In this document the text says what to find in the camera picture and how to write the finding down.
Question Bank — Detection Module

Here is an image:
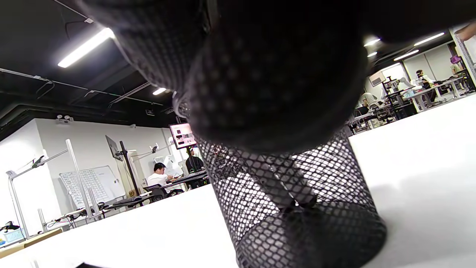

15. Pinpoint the person's right hand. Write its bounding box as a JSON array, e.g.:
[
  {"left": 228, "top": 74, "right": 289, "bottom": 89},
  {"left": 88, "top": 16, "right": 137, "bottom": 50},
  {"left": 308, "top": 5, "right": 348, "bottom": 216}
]
[{"left": 74, "top": 0, "right": 476, "bottom": 153}]

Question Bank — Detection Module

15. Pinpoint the pink screen monitor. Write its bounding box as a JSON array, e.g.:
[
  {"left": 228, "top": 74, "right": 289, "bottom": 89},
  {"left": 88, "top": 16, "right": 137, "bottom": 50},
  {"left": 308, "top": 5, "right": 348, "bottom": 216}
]
[{"left": 169, "top": 123, "right": 197, "bottom": 150}]

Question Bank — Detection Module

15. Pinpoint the black mesh pen holder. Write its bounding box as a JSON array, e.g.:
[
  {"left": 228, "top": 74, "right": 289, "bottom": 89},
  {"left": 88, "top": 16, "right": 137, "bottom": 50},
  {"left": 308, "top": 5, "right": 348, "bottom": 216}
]
[{"left": 173, "top": 93, "right": 387, "bottom": 268}]

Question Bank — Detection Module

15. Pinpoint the whiteboard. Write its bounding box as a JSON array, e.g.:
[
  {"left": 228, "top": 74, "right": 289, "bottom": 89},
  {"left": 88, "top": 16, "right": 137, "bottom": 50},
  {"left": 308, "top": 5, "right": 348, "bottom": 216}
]
[{"left": 59, "top": 166, "right": 125, "bottom": 209}]

